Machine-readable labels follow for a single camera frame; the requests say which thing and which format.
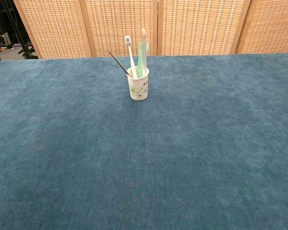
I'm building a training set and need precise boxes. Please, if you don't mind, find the blue velvet tablecloth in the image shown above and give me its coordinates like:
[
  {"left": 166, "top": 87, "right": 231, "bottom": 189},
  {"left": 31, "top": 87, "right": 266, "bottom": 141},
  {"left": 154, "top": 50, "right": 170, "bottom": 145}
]
[{"left": 0, "top": 53, "right": 288, "bottom": 230}]

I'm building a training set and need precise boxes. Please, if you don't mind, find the black tripod stand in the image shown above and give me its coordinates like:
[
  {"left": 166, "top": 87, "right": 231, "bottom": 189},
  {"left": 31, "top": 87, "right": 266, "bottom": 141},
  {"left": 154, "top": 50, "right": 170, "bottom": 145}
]
[{"left": 0, "top": 0, "right": 38, "bottom": 59}]

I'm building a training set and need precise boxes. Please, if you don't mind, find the light green toothbrush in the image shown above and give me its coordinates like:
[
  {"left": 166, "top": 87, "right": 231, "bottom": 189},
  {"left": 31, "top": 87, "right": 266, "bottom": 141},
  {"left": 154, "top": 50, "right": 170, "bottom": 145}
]
[{"left": 136, "top": 41, "right": 150, "bottom": 79}]

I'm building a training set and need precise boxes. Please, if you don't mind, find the woven rattan folding screen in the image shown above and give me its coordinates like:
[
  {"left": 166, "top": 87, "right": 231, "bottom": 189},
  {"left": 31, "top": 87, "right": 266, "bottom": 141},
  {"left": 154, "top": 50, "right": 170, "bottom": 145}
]
[{"left": 13, "top": 0, "right": 288, "bottom": 59}]

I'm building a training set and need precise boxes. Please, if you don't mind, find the white toothbrush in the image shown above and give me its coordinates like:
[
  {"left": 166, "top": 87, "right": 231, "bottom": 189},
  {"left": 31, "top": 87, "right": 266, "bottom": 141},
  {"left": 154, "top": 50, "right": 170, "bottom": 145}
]
[{"left": 124, "top": 35, "right": 138, "bottom": 79}]

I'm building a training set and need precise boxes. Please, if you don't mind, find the white floral paper cup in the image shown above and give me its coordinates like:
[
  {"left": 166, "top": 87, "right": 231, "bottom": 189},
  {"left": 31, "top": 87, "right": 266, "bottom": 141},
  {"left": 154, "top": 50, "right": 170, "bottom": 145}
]
[{"left": 127, "top": 67, "right": 150, "bottom": 101}]

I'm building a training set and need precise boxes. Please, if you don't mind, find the black pen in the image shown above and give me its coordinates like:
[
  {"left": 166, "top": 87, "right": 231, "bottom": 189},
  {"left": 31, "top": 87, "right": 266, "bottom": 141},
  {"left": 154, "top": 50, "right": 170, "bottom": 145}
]
[{"left": 108, "top": 51, "right": 133, "bottom": 78}]

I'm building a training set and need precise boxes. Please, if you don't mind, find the translucent white plastic stick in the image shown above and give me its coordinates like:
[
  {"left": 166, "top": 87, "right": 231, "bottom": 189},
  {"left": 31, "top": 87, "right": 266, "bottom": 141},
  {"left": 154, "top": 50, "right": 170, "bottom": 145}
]
[{"left": 141, "top": 27, "right": 148, "bottom": 78}]

